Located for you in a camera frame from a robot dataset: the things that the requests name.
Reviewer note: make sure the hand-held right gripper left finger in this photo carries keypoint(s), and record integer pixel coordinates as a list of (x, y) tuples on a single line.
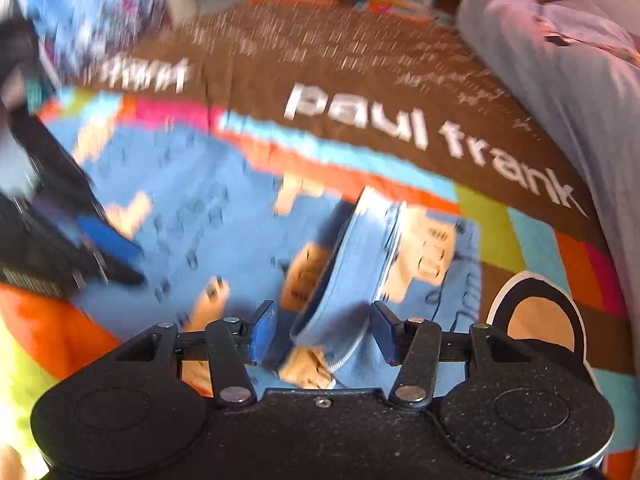
[(262, 332)]

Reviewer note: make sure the blue car print pants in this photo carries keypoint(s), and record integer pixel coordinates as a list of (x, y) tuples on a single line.
[(200, 200)]

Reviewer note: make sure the brown printed blanket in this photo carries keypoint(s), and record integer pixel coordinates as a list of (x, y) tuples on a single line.
[(350, 60)]

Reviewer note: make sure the blue bicycle print curtain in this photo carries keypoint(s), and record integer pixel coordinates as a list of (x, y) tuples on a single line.
[(100, 10)]

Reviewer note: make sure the grey duvet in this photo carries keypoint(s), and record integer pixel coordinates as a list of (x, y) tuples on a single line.
[(575, 110)]

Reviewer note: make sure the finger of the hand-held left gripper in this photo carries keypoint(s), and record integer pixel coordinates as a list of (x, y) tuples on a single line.
[(110, 245)]

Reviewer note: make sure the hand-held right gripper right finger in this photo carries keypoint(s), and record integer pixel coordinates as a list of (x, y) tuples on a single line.
[(385, 335)]

